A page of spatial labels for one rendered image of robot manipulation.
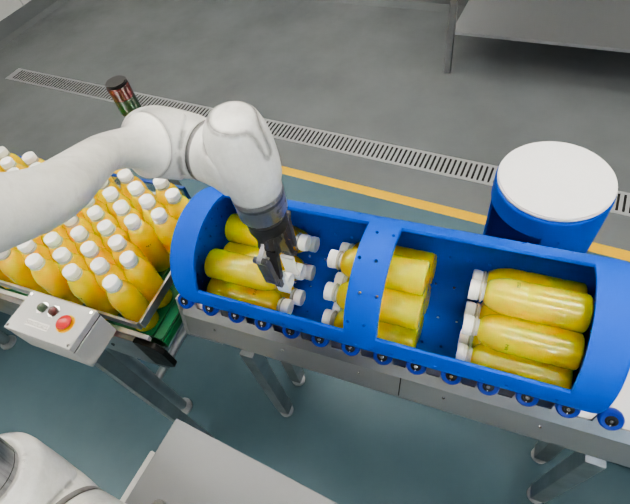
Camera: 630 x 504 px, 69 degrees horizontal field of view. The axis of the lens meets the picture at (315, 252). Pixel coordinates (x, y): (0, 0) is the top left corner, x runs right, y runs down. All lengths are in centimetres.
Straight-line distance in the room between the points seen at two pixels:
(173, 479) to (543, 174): 110
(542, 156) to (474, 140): 163
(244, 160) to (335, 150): 228
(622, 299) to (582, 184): 49
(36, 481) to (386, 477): 138
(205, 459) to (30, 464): 32
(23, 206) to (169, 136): 33
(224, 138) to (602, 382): 70
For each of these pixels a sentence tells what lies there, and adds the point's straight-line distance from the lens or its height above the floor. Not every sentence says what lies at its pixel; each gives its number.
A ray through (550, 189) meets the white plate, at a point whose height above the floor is 104.
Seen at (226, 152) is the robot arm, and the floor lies 152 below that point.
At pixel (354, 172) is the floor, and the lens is 278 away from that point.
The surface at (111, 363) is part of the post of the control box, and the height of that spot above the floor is 85.
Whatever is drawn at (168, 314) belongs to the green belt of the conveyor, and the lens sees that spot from 132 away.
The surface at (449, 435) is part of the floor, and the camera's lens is 201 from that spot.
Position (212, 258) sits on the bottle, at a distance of 105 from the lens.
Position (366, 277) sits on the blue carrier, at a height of 122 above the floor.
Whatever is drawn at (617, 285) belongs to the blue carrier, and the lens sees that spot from 90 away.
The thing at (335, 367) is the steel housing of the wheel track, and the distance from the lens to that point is 115.
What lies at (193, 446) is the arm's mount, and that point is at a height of 102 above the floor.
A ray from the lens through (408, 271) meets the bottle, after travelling 89.
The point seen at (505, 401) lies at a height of 93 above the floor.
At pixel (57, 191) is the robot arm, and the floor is 166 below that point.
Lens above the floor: 193
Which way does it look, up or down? 53 degrees down
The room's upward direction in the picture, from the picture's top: 14 degrees counter-clockwise
